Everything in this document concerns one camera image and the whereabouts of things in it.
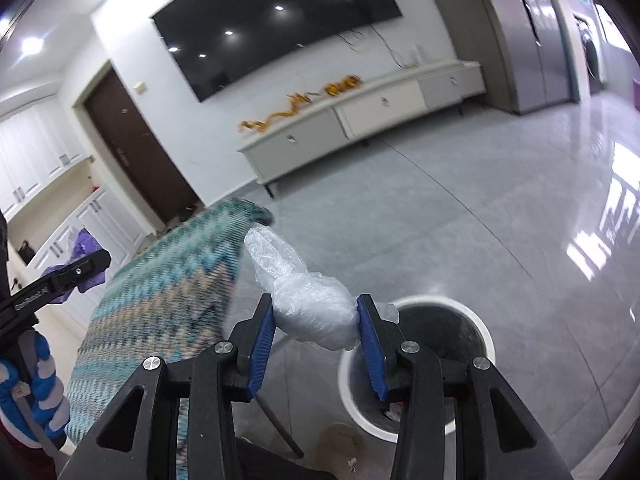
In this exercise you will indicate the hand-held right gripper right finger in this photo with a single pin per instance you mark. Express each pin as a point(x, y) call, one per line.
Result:
point(372, 350)

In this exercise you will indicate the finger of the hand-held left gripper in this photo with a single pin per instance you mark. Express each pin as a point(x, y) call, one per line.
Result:
point(82, 270)

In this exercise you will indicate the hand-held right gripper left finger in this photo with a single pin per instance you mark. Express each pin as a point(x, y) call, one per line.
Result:
point(260, 345)

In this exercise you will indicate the purple plastic bag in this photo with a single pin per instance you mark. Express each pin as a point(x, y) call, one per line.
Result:
point(82, 247)

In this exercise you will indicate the clear plastic bag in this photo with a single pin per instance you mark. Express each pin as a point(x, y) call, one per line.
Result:
point(315, 310)

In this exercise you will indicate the white bin with black liner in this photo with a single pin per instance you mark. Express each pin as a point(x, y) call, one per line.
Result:
point(450, 325)

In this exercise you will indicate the person's left forearm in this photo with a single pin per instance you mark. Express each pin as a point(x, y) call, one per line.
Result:
point(20, 460)

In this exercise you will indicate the person's left hand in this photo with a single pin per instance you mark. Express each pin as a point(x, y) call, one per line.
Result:
point(47, 390)

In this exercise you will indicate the white lower cabinet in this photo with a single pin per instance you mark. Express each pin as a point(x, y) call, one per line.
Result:
point(110, 230)

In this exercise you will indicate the black bag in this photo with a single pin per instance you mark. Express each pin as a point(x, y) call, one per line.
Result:
point(26, 251)

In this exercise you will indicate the zigzag patterned cloth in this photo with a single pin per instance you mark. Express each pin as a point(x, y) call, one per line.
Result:
point(165, 285)

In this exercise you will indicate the dark table leg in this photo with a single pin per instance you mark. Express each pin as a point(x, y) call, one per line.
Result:
point(280, 430)

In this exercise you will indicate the small white paper scrap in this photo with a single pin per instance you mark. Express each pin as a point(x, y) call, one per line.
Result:
point(351, 465)

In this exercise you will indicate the black shoes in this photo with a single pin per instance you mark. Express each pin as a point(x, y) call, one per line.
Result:
point(186, 214)

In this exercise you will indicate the brown entrance door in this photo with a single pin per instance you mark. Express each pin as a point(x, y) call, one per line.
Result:
point(145, 155)

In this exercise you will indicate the orange dragon decoration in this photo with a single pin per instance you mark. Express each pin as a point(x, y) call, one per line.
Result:
point(280, 112)

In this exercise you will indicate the white television cabinet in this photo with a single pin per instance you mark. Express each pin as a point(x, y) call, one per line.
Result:
point(350, 115)

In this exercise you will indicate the orange tiger decoration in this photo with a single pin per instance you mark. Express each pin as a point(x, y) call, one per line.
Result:
point(342, 85)

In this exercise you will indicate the grey tall cabinet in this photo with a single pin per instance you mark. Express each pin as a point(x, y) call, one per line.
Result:
point(530, 35)

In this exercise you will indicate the washing machine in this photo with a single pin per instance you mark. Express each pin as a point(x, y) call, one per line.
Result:
point(591, 55)

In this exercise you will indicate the white upper wall cabinet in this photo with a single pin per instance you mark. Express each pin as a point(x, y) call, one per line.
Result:
point(30, 155)

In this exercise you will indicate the beige wall switch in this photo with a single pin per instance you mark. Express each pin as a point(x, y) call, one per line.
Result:
point(141, 88)

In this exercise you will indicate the black wall television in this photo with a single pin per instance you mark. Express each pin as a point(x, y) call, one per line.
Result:
point(280, 20)

